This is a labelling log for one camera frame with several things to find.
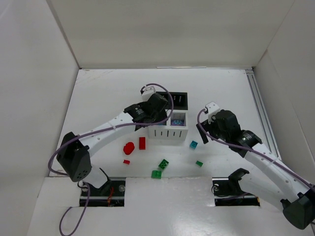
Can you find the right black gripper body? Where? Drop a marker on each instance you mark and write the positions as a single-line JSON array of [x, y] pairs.
[[206, 132]]

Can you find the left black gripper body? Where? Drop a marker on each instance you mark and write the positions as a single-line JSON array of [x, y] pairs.
[[161, 114]]

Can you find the small teal lego brick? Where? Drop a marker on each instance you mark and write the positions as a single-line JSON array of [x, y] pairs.
[[193, 145]]

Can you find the dark green lego brick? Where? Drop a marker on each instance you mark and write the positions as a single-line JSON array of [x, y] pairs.
[[163, 164]]

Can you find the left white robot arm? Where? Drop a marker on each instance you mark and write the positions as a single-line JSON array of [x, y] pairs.
[[75, 152]]

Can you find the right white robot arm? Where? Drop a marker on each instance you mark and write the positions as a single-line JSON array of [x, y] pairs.
[[291, 194]]

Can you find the purple printed lego in container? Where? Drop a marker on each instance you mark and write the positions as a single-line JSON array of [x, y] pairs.
[[177, 122]]

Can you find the white two-compartment container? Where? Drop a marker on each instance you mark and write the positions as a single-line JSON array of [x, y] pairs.
[[165, 131]]

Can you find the black two-compartment container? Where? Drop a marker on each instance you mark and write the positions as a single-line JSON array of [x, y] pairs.
[[180, 100]]

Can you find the red rectangular lego brick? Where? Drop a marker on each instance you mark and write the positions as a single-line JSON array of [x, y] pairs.
[[142, 143]]

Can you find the red heart-shaped lego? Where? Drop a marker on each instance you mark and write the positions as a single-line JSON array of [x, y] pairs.
[[128, 148]]

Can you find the small green flat lego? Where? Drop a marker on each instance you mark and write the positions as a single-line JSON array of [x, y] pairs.
[[200, 164]]

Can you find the small red lego piece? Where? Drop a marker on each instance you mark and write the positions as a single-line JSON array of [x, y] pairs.
[[126, 161]]

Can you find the light green lego brick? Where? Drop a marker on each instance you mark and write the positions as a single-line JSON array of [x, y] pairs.
[[156, 174]]

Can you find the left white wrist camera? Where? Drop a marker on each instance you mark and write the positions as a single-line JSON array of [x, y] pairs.
[[147, 92]]

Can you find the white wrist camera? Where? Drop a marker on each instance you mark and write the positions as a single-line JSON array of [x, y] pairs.
[[211, 110], [147, 92]]

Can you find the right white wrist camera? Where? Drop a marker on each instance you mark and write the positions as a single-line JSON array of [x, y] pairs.
[[211, 110]]

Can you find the aluminium rail on right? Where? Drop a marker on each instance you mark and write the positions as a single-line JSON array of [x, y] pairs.
[[264, 120]]

